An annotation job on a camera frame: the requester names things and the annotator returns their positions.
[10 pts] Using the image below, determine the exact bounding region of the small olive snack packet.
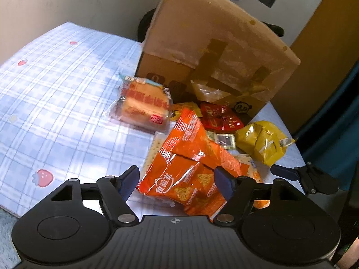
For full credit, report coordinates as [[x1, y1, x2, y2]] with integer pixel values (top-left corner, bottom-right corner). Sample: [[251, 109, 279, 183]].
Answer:
[[208, 131, 236, 149]]

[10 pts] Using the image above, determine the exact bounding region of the red snack packet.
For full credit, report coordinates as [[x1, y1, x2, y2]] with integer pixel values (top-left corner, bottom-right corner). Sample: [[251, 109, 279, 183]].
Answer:
[[200, 102, 244, 132]]

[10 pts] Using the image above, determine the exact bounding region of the clear bread cake packet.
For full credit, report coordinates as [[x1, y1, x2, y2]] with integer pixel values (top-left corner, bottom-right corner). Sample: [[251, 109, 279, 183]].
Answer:
[[102, 74, 173, 133]]

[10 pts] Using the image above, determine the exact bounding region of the small yellow orange packet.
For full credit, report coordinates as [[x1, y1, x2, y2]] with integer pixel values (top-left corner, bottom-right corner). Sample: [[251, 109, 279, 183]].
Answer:
[[168, 102, 203, 122]]

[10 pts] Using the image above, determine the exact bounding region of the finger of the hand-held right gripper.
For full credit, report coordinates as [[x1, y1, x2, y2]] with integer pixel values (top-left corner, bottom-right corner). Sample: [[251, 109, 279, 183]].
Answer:
[[271, 163, 340, 195]]

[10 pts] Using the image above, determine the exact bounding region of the large yellow snack packet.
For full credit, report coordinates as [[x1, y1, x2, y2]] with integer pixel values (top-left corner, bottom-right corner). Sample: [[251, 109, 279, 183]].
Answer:
[[235, 120, 296, 167]]

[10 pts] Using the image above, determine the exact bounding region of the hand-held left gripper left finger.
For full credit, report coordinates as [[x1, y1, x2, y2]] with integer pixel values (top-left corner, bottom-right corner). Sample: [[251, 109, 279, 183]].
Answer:
[[50, 165, 140, 226]]

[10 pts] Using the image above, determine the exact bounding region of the orange cracker snack packet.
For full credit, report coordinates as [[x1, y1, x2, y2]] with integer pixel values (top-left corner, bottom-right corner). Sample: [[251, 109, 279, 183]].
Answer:
[[164, 108, 242, 176], [136, 154, 228, 222]]

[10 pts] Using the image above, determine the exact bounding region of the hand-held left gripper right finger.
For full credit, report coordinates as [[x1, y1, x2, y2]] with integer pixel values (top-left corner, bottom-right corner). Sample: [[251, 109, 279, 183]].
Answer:
[[215, 166, 309, 226]]

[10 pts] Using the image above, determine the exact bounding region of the blue plaid strawberry sheet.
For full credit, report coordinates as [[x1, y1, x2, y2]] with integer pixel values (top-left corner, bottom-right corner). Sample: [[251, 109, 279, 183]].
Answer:
[[0, 22, 306, 219]]

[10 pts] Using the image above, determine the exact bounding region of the dark blue cloth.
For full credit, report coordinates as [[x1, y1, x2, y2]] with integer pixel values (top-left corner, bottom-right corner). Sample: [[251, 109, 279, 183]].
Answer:
[[292, 62, 359, 258]]

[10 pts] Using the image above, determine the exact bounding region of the large taped cardboard box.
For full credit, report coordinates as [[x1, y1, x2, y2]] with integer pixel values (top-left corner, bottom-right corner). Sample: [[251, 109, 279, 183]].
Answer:
[[135, 0, 301, 125]]

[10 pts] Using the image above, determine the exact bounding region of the black exercise bike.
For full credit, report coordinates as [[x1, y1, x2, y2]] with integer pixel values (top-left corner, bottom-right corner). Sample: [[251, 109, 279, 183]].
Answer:
[[137, 0, 284, 43]]

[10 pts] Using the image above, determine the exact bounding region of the grey fluffy rug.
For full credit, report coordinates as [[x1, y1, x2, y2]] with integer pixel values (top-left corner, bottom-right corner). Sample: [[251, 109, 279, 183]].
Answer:
[[0, 206, 23, 269]]

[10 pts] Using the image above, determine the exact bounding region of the brown wooden board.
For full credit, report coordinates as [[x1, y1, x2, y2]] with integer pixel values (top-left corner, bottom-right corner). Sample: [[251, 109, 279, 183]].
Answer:
[[290, 0, 359, 135]]

